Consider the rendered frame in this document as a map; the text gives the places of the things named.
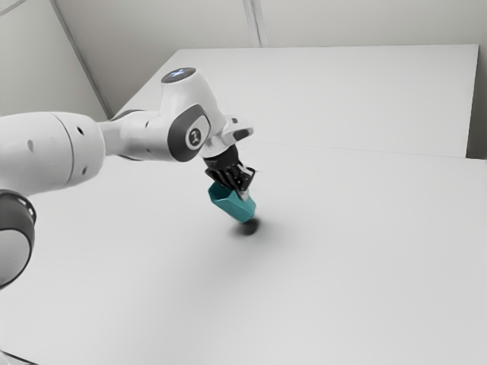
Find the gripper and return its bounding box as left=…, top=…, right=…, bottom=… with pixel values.
left=202, top=146, right=257, bottom=202

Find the teal faceted mug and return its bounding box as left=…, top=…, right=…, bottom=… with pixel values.
left=207, top=182, right=258, bottom=224

